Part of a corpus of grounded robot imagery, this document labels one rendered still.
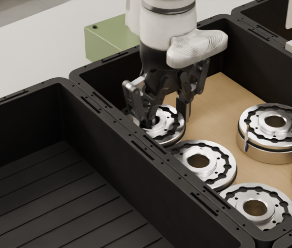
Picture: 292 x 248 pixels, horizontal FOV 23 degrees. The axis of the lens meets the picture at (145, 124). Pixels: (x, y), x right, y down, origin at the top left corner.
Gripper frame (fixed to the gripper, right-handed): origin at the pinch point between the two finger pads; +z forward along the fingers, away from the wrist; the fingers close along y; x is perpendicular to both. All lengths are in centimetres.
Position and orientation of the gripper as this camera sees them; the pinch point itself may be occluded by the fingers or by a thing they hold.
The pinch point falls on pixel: (166, 120)
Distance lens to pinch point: 103.9
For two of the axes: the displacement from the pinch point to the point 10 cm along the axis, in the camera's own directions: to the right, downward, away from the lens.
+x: 6.0, 4.9, -6.3
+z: 0.0, 7.9, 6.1
